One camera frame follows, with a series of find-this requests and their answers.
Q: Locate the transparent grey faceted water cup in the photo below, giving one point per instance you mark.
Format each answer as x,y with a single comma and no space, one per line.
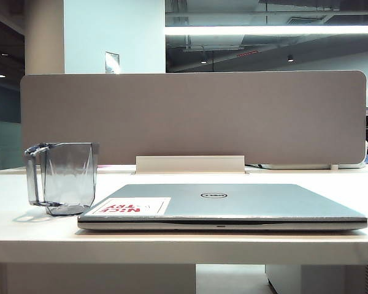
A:
68,183

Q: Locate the red and white laptop sticker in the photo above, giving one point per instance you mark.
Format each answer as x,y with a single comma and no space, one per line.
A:
154,206

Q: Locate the silver closed laptop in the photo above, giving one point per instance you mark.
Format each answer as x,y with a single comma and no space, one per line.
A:
239,206

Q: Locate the beige fabric desk divider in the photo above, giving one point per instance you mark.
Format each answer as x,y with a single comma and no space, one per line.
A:
202,116

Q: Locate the white divider foot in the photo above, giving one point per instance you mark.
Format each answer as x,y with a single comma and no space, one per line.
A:
294,166

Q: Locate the long ceiling light strip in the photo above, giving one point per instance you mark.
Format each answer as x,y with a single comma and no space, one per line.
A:
263,30

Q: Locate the paper notice on wall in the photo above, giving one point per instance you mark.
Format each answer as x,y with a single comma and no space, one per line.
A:
112,62

